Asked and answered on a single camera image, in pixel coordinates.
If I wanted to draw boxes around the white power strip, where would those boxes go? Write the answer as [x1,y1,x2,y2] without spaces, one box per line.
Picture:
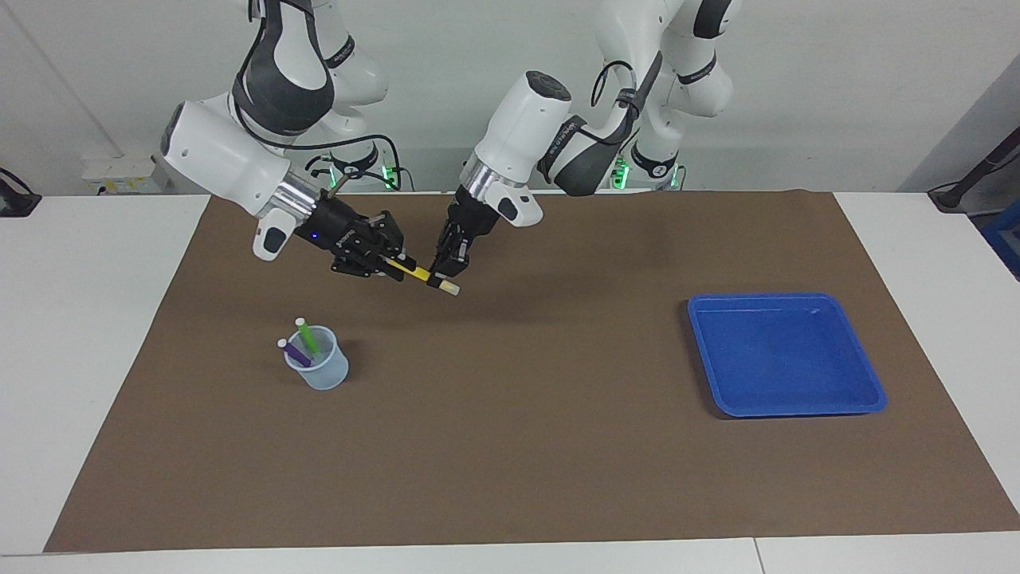
[82,155,172,195]

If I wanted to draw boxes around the clear plastic cup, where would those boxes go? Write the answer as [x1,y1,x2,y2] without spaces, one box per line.
[284,324,350,391]

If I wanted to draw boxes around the yellow pen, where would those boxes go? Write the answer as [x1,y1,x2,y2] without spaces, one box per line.
[382,255,461,297]

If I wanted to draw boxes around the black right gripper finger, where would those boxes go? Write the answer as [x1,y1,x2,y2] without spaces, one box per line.
[330,248,404,283]
[367,210,418,269]

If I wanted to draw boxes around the brown table mat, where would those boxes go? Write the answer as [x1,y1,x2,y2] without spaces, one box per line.
[44,191,1020,552]

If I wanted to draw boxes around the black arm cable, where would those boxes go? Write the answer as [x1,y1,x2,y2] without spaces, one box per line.
[591,60,662,152]
[243,0,403,192]

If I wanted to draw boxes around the black clamp mount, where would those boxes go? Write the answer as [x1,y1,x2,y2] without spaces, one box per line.
[0,167,42,218]

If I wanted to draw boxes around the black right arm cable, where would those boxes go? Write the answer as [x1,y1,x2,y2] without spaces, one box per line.
[243,0,403,192]

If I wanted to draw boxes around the blue plastic tray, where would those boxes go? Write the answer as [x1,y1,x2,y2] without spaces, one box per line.
[687,293,888,419]

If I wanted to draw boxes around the blue storage box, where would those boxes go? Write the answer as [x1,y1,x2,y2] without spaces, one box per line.
[979,199,1020,281]

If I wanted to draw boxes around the black stand pole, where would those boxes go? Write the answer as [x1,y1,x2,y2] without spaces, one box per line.
[928,126,1020,213]

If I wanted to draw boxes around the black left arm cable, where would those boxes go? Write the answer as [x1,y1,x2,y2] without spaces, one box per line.
[591,60,662,152]

